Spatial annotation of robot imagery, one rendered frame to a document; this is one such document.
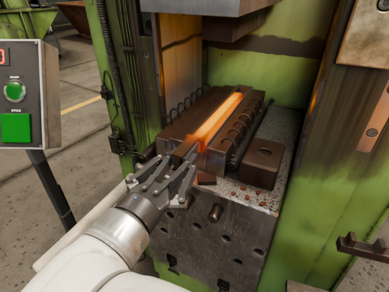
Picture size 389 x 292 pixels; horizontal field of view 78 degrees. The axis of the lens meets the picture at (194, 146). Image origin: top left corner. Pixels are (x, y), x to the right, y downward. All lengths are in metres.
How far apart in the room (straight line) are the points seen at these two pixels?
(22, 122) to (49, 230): 1.21
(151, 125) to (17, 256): 1.27
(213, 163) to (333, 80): 0.32
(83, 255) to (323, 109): 0.54
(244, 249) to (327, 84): 0.44
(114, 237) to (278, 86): 0.79
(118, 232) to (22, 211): 1.75
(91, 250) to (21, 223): 1.67
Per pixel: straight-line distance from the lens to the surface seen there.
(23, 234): 1.94
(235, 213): 0.59
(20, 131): 0.76
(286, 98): 0.99
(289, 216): 0.84
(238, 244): 0.67
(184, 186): 0.45
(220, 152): 0.56
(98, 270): 0.33
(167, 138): 0.63
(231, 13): 0.46
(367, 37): 0.56
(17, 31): 5.31
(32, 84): 0.75
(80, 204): 1.94
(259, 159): 0.57
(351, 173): 0.71
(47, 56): 0.77
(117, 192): 1.00
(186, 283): 1.02
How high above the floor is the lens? 1.32
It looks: 35 degrees down
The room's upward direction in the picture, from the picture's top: straight up
